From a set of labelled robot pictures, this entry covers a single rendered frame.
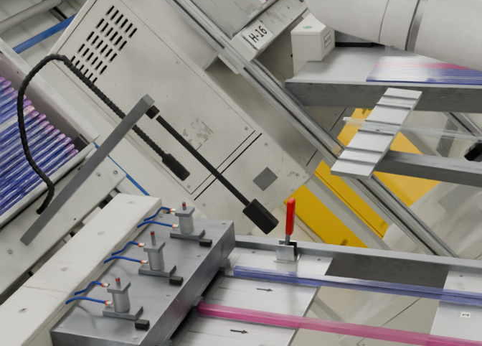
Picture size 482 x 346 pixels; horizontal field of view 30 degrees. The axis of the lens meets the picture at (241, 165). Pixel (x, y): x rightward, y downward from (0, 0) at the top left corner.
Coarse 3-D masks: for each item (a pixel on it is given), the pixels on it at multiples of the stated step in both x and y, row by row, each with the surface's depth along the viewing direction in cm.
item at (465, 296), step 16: (240, 272) 139; (256, 272) 138; (272, 272) 137; (288, 272) 137; (352, 288) 133; (368, 288) 132; (384, 288) 131; (400, 288) 130; (416, 288) 130; (432, 288) 129
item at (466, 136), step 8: (344, 120) 171; (352, 120) 171; (360, 120) 170; (368, 120) 170; (376, 128) 169; (384, 128) 168; (392, 128) 167; (400, 128) 167; (408, 128) 166; (416, 128) 165; (424, 128) 165; (432, 128) 165; (440, 136) 164; (448, 136) 163; (456, 136) 162; (464, 136) 162; (472, 136) 161; (480, 136) 161
